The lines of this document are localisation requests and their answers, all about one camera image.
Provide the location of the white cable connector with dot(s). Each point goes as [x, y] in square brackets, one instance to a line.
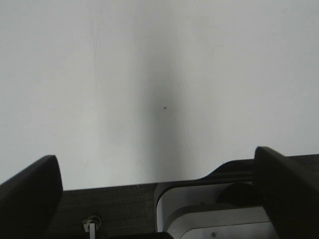
[91, 225]

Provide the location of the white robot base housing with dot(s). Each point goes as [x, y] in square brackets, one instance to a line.
[216, 211]

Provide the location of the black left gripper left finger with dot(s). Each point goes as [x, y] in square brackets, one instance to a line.
[29, 200]

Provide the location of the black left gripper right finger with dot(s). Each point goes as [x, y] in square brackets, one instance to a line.
[289, 194]

